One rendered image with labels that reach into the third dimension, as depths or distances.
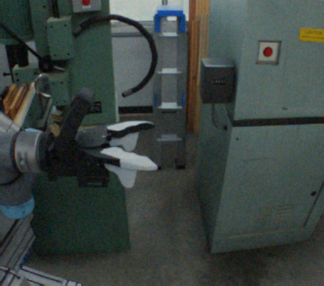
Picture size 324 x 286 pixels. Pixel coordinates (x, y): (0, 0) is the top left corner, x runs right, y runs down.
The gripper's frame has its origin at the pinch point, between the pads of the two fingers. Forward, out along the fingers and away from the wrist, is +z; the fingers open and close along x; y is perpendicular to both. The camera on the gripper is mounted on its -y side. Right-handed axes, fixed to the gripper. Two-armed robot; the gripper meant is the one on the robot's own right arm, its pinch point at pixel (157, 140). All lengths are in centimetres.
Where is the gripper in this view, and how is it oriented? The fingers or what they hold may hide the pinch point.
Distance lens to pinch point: 53.0
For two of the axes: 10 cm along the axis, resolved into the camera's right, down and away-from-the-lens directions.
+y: 0.0, 9.2, 4.0
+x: 0.4, 4.0, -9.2
